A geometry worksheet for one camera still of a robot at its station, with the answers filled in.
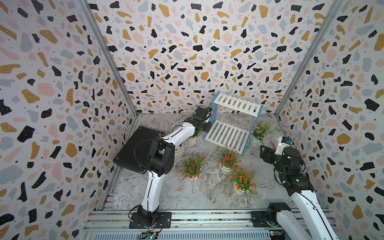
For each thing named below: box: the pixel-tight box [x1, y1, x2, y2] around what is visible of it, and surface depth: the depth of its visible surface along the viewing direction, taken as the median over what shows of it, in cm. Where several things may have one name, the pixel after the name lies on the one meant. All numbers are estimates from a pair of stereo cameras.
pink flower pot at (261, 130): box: [252, 120, 276, 145], surface depth 97 cm
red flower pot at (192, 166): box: [180, 153, 208, 180], surface depth 79 cm
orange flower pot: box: [230, 166, 257, 195], surface depth 75 cm
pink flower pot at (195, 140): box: [188, 130, 203, 147], surface depth 102 cm
